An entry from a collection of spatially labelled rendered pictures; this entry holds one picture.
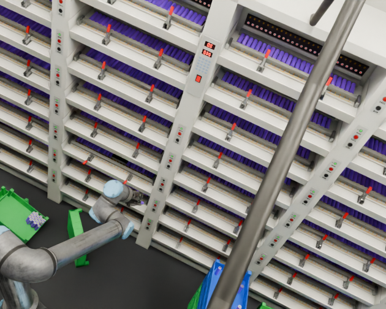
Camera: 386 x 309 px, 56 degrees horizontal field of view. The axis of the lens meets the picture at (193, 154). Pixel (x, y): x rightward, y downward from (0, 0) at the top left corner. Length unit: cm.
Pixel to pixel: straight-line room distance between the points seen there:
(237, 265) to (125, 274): 207
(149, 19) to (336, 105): 85
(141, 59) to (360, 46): 92
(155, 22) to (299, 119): 123
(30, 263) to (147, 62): 96
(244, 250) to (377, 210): 151
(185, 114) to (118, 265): 118
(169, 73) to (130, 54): 20
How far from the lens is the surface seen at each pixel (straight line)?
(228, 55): 157
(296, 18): 145
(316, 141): 168
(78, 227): 238
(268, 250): 218
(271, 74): 156
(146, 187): 218
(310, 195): 183
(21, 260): 139
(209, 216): 216
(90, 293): 239
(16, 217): 260
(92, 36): 184
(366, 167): 173
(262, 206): 43
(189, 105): 171
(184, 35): 161
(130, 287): 243
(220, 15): 150
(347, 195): 185
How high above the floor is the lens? 217
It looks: 41 degrees down
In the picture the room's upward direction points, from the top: 22 degrees clockwise
